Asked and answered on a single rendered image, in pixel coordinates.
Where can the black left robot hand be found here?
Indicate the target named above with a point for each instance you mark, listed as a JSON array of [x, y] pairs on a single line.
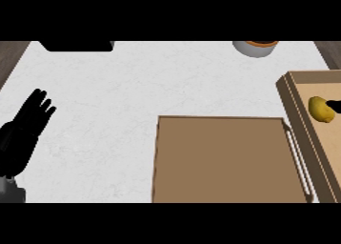
[[19, 139]]

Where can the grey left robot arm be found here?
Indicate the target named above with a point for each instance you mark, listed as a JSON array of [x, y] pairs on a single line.
[[4, 190]]

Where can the yellow lemon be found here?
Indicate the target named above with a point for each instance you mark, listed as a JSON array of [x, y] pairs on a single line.
[[320, 109]]

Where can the tan wooden tray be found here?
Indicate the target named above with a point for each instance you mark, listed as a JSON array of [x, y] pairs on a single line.
[[324, 149]]

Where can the grey pot with orange rim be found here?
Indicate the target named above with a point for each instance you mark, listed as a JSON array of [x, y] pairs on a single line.
[[255, 48]]

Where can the black appliance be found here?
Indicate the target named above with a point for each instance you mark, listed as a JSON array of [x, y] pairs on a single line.
[[77, 45]]

